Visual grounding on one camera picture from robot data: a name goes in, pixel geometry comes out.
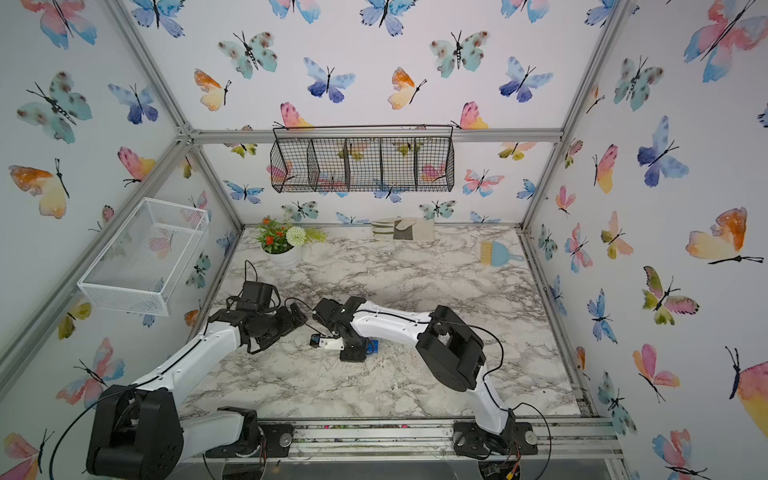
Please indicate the blue dustpan brush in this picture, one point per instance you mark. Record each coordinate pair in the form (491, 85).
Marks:
(495, 254)

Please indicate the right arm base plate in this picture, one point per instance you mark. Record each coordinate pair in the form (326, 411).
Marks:
(516, 439)

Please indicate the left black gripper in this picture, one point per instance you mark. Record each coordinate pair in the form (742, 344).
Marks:
(289, 322)

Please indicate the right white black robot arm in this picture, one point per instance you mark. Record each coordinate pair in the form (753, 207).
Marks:
(450, 348)

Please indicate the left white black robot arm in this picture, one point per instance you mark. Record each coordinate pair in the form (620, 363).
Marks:
(137, 432)

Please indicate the black wire wall basket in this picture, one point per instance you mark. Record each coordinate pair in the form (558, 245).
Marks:
(363, 159)

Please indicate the white mesh wall basket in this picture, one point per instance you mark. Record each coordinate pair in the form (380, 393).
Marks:
(140, 266)

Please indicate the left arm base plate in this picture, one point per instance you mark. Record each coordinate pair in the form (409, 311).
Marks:
(265, 442)

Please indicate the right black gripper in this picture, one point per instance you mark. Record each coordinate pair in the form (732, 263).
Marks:
(330, 313)

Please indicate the potted flower plant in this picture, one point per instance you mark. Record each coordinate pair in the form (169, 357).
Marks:
(283, 241)

